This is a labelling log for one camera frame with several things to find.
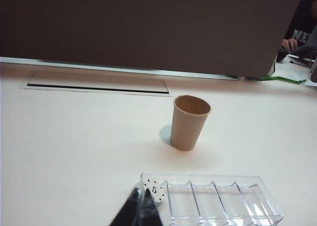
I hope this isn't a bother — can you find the person in black shirt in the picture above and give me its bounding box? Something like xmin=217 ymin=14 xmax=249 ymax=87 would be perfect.
xmin=281 ymin=11 xmax=317 ymax=52

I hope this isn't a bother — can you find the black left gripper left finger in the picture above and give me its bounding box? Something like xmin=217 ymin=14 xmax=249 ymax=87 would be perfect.
xmin=108 ymin=187 xmax=144 ymax=226

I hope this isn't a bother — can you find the brown paper cup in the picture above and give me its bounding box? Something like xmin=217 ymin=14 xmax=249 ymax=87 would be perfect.
xmin=170 ymin=94 xmax=212 ymax=152

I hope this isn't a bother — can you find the clear acrylic chip tray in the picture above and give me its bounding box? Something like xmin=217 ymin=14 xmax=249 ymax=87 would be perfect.
xmin=140 ymin=172 xmax=284 ymax=226

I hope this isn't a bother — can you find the wide brown desk partition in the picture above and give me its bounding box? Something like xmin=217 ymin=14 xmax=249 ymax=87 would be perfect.
xmin=0 ymin=0 xmax=305 ymax=80

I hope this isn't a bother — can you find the white poker chip 5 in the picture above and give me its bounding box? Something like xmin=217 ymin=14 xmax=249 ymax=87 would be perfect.
xmin=143 ymin=177 xmax=166 ymax=202

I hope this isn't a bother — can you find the grey desk cable flap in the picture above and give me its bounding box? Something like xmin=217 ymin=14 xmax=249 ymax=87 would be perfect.
xmin=19 ymin=71 xmax=174 ymax=98

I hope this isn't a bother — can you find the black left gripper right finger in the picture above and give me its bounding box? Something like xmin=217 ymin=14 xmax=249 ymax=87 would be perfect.
xmin=140 ymin=188 xmax=164 ymax=226

